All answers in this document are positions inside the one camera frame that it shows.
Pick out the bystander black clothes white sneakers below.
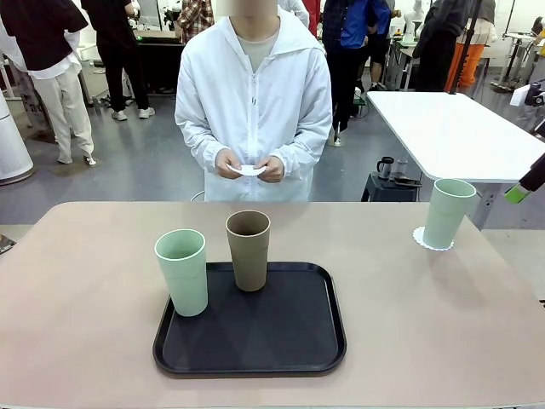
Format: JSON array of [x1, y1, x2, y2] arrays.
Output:
[[80, 0, 157, 123]]

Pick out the person's left hand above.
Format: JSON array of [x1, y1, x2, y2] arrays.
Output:
[[255, 155, 285, 184]]

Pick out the white side table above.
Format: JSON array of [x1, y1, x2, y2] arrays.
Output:
[[365, 90, 545, 231]]

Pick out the desk with black panel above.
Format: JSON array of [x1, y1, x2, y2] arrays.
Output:
[[135, 32, 184, 95]]

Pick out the white scalloped paper coaster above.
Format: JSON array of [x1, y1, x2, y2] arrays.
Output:
[[411, 225, 456, 253], [225, 164, 268, 178]]

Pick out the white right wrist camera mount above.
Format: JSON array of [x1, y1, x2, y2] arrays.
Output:
[[509, 82, 545, 108]]

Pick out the bystander in red top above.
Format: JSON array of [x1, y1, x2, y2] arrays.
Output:
[[307, 0, 323, 37]]

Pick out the white standing desk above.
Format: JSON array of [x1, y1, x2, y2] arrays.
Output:
[[502, 32, 540, 89]]

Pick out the black flat tool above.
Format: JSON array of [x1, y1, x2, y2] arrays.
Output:
[[392, 173, 423, 188]]

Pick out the person in white zip jacket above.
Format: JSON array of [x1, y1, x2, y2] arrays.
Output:
[[174, 6, 333, 203]]

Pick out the bystander in dark grey jacket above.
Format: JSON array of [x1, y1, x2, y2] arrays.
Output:
[[411, 0, 497, 93]]

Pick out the steel mug with black handle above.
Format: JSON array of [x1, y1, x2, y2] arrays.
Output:
[[376, 156, 396, 180]]

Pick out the black plastic serving tray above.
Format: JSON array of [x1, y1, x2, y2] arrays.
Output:
[[152, 262, 348, 379]]

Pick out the bystander in plaid shirt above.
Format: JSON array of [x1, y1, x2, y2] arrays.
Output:
[[176, 0, 214, 43]]

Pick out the brown tall cup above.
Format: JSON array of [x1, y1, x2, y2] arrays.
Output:
[[225, 210, 272, 293]]

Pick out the person's right hand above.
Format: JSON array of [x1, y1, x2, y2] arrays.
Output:
[[214, 147, 244, 177]]

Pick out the black step stool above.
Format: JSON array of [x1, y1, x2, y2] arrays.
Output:
[[360, 172, 423, 203]]

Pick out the black slanted tripod pole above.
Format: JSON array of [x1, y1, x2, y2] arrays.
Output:
[[445, 0, 485, 95]]

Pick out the light green tall cup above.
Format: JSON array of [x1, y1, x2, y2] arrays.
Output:
[[422, 178, 477, 251], [153, 228, 209, 319]]

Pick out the bystander in orange trousers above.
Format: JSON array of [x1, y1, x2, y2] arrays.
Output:
[[444, 16, 497, 97]]

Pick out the bystander in grey trousers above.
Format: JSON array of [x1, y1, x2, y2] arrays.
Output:
[[521, 29, 545, 138]]

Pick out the bystander in blue jacket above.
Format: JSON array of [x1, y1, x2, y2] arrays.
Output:
[[322, 0, 392, 148]]

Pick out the person's left forearm white sleeve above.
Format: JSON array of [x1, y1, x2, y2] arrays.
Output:
[[274, 123, 333, 182]]

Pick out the person's right forearm white sleeve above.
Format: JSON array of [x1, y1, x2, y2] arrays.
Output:
[[174, 118, 229, 176]]

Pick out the white cylindrical air purifier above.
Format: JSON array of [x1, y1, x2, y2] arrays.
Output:
[[0, 89, 35, 185]]

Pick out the bystander black top cream trousers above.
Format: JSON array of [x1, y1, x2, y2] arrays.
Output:
[[0, 0, 95, 166]]

